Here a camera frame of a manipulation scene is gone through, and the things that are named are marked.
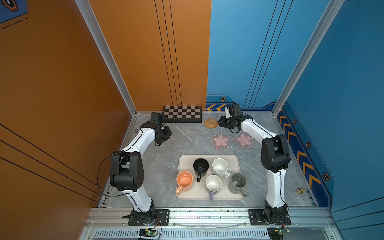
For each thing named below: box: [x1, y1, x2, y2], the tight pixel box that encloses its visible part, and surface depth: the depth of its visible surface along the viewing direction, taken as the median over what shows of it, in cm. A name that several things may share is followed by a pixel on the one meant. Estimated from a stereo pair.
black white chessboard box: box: [162, 105, 202, 123], surface depth 118 cm
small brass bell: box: [296, 187, 306, 194], surface depth 82 cm
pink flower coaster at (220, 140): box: [210, 132, 232, 150], surface depth 105 cm
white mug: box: [212, 158, 232, 179], surface depth 85 cm
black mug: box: [193, 158, 209, 183], surface depth 84 cm
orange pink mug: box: [175, 170, 194, 196], surface depth 81 cm
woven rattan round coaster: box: [204, 118, 219, 129], surface depth 114 cm
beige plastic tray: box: [176, 154, 244, 200], surface depth 84 cm
